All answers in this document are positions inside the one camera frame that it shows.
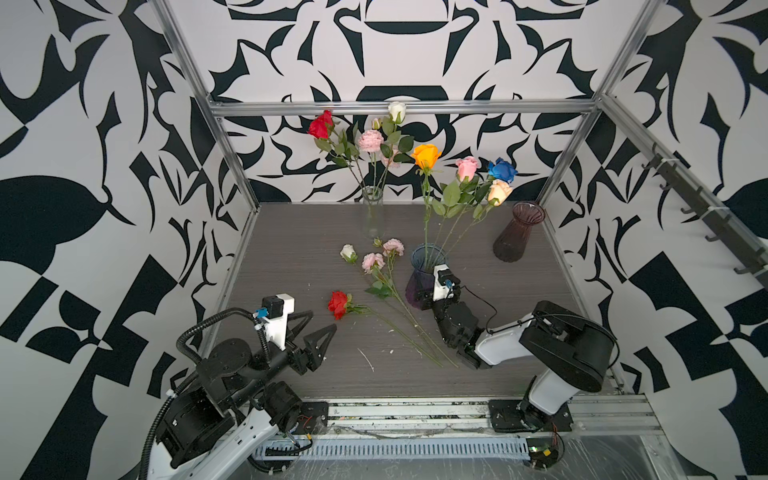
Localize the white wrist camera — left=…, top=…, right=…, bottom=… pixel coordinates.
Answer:
left=432, top=264, right=461, bottom=302
left=252, top=293, right=295, bottom=356

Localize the small white rose stem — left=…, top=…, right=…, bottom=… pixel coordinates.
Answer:
left=340, top=244, right=358, bottom=264

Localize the clear glass vase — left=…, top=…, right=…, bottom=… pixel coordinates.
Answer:
left=361, top=186, right=384, bottom=239

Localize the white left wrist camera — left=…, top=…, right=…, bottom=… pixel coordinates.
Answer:
left=252, top=293, right=295, bottom=356

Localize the white slotted cable duct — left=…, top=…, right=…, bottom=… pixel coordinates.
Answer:
left=252, top=437, right=530, bottom=461

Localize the aluminium front rail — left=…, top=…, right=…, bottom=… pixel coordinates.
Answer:
left=312, top=394, right=665, bottom=439

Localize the peach rose stem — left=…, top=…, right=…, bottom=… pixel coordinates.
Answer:
left=446, top=176, right=513, bottom=254

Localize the small pink carnation stem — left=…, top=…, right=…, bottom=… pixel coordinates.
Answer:
left=361, top=237, right=458, bottom=368

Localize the purple blue glass vase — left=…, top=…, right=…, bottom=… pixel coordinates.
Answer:
left=406, top=243, right=447, bottom=311

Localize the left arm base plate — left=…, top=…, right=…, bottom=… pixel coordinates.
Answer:
left=291, top=401, right=330, bottom=435

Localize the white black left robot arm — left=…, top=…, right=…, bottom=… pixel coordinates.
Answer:
left=138, top=325, right=337, bottom=479

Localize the pink peony flower stem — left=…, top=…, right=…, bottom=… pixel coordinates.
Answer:
left=356, top=118, right=384, bottom=187

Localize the black wall hook rack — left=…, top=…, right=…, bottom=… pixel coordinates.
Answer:
left=643, top=142, right=767, bottom=290

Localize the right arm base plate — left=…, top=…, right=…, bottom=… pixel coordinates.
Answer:
left=488, top=399, right=573, bottom=433

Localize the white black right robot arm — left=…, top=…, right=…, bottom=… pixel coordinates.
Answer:
left=432, top=278, right=620, bottom=433

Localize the orange rose stem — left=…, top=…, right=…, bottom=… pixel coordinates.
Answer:
left=411, top=144, right=441, bottom=266

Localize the red rose stem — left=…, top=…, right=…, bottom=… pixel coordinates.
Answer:
left=308, top=110, right=366, bottom=190

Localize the smoky pink glass vase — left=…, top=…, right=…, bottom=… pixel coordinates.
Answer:
left=493, top=201, right=546, bottom=263

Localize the blue rose stem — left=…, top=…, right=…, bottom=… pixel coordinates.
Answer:
left=437, top=157, right=519, bottom=259

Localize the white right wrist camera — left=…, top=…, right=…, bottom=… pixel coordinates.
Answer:
left=432, top=264, right=461, bottom=302

